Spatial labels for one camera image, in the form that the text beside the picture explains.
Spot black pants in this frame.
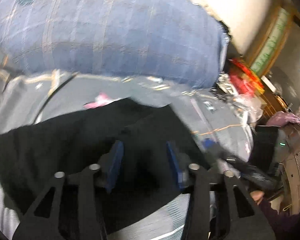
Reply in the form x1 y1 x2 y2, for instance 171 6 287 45
0 99 209 233

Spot purple sleeve forearm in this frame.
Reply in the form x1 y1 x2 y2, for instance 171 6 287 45
258 199 300 239

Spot person's hand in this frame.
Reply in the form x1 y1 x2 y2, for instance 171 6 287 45
250 190 264 205

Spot silver plastic bags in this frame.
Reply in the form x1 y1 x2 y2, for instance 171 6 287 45
216 73 263 123

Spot red packaging pile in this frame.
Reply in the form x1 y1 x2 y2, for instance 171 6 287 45
229 58 264 97

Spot gold framed picture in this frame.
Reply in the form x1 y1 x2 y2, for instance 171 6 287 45
244 3 294 77

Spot grey patterned bed sheet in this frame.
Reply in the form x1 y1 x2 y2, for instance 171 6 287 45
0 49 253 239

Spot blue plaid pillow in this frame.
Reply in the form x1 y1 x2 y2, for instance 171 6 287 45
0 0 229 88

